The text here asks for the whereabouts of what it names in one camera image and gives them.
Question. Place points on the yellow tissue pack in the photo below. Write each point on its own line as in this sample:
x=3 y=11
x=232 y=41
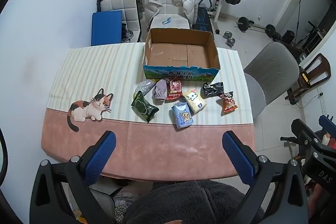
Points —
x=195 y=102

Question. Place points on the chrome dumbbell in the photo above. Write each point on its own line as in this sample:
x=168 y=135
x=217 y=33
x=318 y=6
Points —
x=231 y=43
x=227 y=35

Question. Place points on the silver glitter packet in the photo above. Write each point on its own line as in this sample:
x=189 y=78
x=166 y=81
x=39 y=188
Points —
x=145 y=86

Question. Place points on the cardboard box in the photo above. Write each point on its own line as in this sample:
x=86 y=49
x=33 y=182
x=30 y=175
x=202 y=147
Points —
x=181 y=53

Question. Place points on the green packet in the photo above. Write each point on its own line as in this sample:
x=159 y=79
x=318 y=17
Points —
x=143 y=107

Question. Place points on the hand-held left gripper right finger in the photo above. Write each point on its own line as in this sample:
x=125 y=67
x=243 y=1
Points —
x=238 y=158

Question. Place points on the black floor barbell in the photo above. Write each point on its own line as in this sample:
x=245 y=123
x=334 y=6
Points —
x=244 y=23

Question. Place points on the black bag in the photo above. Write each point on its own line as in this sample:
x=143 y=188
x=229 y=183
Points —
x=287 y=36

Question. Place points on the purple socks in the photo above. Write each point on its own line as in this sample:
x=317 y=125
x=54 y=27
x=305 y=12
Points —
x=160 y=90

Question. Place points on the red snack packet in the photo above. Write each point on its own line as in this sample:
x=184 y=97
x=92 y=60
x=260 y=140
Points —
x=174 y=87

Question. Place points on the grey shell chair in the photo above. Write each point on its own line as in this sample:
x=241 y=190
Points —
x=273 y=69

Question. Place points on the striped pink cat tablecloth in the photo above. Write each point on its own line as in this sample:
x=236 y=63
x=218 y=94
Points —
x=105 y=69

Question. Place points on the black exercise bike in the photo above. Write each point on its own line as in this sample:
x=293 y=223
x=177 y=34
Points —
x=312 y=35

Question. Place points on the black packet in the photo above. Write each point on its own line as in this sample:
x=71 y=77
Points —
x=214 y=89

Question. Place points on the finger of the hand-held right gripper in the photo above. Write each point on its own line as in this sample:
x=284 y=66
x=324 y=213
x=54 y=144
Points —
x=328 y=121
x=302 y=130

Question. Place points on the blue tissue pack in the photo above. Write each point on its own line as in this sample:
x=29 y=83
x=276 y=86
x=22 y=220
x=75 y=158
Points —
x=182 y=115

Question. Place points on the person's grey fleece robe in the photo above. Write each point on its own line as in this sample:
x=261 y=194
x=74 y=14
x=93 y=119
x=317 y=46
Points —
x=189 y=203

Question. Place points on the white padded chair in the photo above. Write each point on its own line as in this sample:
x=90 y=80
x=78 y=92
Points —
x=118 y=2
x=178 y=22

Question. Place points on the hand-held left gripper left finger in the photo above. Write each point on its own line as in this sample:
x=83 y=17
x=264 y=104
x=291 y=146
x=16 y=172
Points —
x=101 y=155

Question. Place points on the black weight bench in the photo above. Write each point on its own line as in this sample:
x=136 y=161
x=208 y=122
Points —
x=203 y=20

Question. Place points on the orange snack packet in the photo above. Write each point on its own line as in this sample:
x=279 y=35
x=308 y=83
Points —
x=228 y=104

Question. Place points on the small blue packet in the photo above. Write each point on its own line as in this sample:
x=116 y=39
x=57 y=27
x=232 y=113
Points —
x=166 y=21

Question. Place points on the blue folded mat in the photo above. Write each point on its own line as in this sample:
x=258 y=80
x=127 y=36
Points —
x=106 y=28

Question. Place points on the dark wooden chair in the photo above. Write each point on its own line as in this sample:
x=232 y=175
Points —
x=319 y=69

